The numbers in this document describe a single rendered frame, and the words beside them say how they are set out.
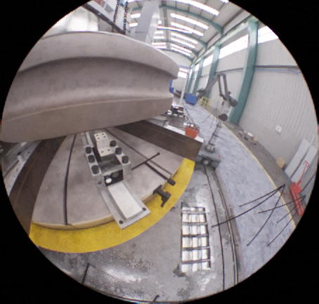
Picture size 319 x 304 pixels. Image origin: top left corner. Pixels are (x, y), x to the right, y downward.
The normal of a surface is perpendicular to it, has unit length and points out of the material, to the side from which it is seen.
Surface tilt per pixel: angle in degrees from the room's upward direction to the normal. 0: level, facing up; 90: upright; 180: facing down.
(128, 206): 0
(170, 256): 0
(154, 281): 0
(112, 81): 90
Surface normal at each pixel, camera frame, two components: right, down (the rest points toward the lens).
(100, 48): 0.64, 0.51
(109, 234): 0.19, -0.83
